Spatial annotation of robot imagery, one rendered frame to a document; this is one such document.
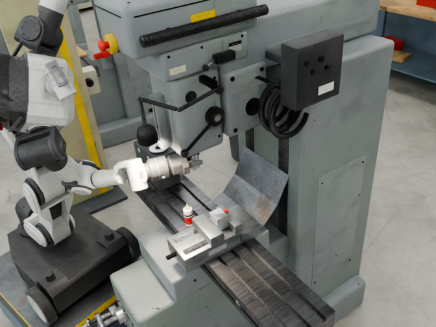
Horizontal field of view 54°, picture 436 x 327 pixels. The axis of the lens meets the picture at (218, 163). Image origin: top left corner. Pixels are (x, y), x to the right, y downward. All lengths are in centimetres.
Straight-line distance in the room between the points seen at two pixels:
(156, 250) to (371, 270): 156
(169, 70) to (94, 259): 125
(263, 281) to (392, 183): 226
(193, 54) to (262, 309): 89
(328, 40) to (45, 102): 98
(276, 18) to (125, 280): 126
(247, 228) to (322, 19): 85
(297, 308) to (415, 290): 148
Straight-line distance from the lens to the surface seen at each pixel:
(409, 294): 293
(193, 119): 152
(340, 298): 256
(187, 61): 141
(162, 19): 133
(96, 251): 237
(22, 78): 165
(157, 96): 152
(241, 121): 162
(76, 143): 346
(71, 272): 232
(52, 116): 164
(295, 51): 134
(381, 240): 322
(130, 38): 130
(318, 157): 184
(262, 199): 197
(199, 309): 201
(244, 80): 157
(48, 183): 211
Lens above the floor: 216
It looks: 34 degrees down
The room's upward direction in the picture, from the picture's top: 5 degrees counter-clockwise
